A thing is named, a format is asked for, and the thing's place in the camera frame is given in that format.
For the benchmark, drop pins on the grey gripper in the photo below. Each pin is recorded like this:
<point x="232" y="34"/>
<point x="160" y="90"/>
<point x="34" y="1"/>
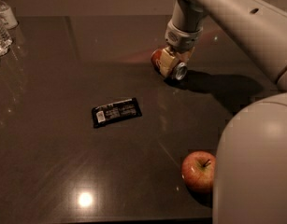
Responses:
<point x="182" y="38"/>

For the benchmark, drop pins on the red coke can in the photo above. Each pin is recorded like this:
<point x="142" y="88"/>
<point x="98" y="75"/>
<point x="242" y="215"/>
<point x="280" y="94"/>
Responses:
<point x="179" y="72"/>

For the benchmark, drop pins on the black snack bar wrapper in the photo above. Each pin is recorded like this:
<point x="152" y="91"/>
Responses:
<point x="106" y="114"/>

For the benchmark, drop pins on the red apple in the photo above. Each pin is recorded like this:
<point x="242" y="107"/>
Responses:
<point x="197" y="171"/>

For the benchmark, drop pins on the clear plastic water bottle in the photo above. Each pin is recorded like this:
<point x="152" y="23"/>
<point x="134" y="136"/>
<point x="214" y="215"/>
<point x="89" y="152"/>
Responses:
<point x="5" y="39"/>

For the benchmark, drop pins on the water bottle with white label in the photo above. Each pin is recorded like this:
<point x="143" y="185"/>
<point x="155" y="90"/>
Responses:
<point x="7" y="16"/>

